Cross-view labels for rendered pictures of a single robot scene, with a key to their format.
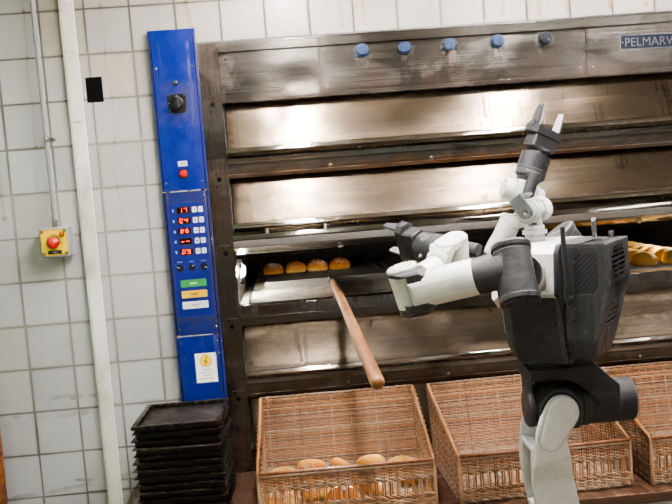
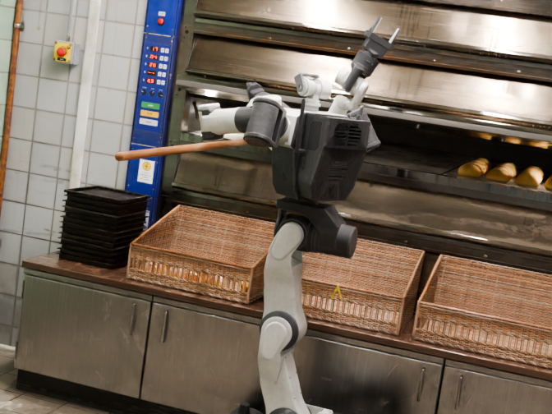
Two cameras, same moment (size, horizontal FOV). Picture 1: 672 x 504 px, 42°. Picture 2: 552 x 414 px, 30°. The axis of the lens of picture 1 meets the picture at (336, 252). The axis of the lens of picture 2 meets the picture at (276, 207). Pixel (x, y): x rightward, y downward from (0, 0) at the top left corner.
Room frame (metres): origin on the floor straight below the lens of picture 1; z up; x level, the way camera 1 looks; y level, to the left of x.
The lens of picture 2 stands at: (-1.19, -1.64, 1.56)
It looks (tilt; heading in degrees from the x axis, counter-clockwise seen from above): 8 degrees down; 19
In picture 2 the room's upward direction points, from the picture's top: 8 degrees clockwise
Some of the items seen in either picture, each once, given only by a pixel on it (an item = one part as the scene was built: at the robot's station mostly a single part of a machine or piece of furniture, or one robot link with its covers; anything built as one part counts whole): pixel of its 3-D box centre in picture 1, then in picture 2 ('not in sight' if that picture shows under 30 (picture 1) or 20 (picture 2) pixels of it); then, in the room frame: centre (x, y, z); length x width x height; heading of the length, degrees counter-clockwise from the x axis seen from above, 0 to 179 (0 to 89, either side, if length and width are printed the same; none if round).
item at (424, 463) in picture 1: (342, 447); (211, 250); (2.83, 0.03, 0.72); 0.56 x 0.49 x 0.28; 92
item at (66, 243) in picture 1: (56, 241); (66, 52); (3.00, 0.95, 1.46); 0.10 x 0.07 x 0.10; 93
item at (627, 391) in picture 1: (577, 391); (316, 227); (2.24, -0.60, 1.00); 0.28 x 0.13 x 0.18; 92
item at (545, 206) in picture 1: (534, 214); (315, 91); (2.25, -0.52, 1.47); 0.10 x 0.07 x 0.09; 148
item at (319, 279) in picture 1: (330, 275); not in sight; (3.71, 0.03, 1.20); 0.55 x 0.36 x 0.03; 93
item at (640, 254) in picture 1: (603, 254); (517, 173); (3.60, -1.10, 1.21); 0.61 x 0.48 x 0.06; 3
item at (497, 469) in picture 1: (522, 430); (347, 278); (2.86, -0.58, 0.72); 0.56 x 0.49 x 0.28; 95
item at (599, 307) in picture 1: (561, 292); (316, 151); (2.22, -0.57, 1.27); 0.34 x 0.30 x 0.36; 148
